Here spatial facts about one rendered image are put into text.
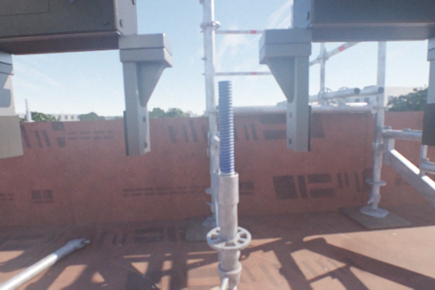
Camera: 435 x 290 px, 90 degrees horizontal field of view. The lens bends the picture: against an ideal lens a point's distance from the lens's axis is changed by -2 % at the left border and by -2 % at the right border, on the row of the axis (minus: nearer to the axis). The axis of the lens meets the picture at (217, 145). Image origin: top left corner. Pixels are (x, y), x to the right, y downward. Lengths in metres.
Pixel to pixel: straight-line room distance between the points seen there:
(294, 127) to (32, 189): 1.84
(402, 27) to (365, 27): 0.03
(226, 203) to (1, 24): 0.52
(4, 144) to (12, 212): 1.80
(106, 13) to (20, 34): 0.07
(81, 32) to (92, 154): 1.48
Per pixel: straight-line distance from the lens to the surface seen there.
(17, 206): 2.04
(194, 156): 1.52
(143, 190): 1.62
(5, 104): 0.29
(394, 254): 1.49
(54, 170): 1.82
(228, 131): 0.58
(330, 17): 0.22
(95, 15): 0.22
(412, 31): 0.27
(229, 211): 0.62
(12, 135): 0.29
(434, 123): 0.29
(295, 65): 0.21
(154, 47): 0.21
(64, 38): 0.24
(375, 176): 1.82
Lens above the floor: 0.69
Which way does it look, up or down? 7 degrees down
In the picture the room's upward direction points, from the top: 2 degrees counter-clockwise
